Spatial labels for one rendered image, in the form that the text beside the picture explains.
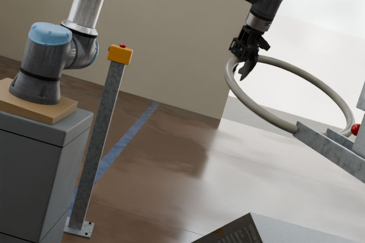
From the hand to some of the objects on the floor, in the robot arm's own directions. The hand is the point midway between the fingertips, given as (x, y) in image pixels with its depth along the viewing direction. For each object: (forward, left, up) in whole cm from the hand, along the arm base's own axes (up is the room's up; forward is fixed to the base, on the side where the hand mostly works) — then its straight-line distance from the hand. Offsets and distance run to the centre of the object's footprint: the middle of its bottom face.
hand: (238, 74), depth 195 cm
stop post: (-66, +70, -125) cm, 158 cm away
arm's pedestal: (-64, -22, -120) cm, 138 cm away
